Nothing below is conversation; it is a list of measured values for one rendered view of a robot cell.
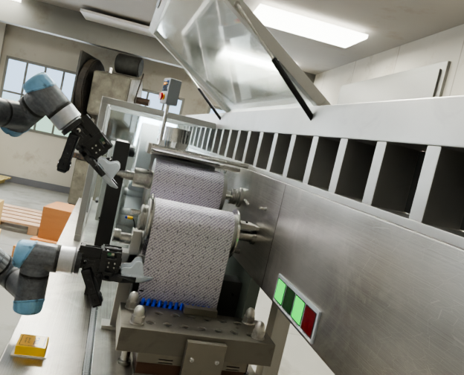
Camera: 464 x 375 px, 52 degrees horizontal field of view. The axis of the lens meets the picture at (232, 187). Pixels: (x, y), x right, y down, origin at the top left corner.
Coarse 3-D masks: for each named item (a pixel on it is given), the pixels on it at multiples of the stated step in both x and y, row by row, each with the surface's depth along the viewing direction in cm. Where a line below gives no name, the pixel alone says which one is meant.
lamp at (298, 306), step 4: (296, 296) 108; (296, 300) 107; (300, 300) 105; (296, 304) 107; (300, 304) 105; (296, 308) 106; (300, 308) 104; (292, 312) 108; (296, 312) 106; (300, 312) 104; (292, 316) 107; (296, 316) 106; (300, 316) 103; (296, 320) 105
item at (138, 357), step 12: (132, 360) 123; (144, 360) 117; (156, 360) 117; (168, 360) 118; (180, 360) 119; (132, 372) 118; (144, 372) 117; (156, 372) 118; (168, 372) 119; (228, 372) 123; (240, 372) 123
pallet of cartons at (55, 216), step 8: (48, 208) 485; (56, 208) 487; (64, 208) 496; (72, 208) 505; (48, 216) 486; (56, 216) 486; (64, 216) 486; (40, 224) 486; (48, 224) 486; (56, 224) 487; (64, 224) 487; (40, 232) 487; (48, 232) 487; (56, 232) 487; (40, 240) 481; (48, 240) 485; (56, 240) 488
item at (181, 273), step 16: (160, 240) 133; (160, 256) 133; (176, 256) 134; (192, 256) 135; (208, 256) 136; (224, 256) 138; (144, 272) 133; (160, 272) 134; (176, 272) 135; (192, 272) 136; (208, 272) 137; (224, 272) 138; (144, 288) 133; (160, 288) 134; (176, 288) 136; (192, 288) 137; (208, 288) 138; (208, 304) 138
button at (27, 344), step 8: (24, 336) 120; (32, 336) 121; (40, 336) 122; (16, 344) 115; (24, 344) 116; (32, 344) 116; (40, 344) 117; (16, 352) 115; (24, 352) 115; (32, 352) 115; (40, 352) 116
